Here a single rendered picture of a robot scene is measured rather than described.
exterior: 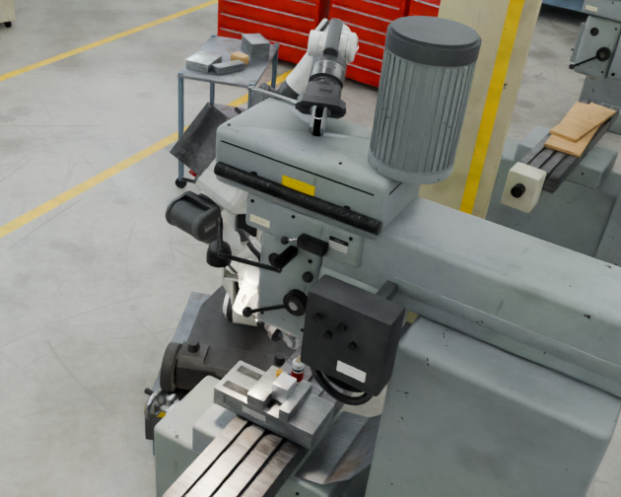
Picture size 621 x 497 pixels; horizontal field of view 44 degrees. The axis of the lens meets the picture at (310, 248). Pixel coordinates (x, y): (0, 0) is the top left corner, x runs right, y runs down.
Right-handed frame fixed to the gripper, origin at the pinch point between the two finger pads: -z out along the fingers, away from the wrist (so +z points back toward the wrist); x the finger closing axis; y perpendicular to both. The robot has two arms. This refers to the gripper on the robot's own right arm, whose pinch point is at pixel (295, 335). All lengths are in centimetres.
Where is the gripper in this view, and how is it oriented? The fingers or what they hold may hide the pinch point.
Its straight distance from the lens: 226.5
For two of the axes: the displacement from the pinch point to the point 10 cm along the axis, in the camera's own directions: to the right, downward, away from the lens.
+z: -6.4, -4.9, 5.9
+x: 7.6, -3.0, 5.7
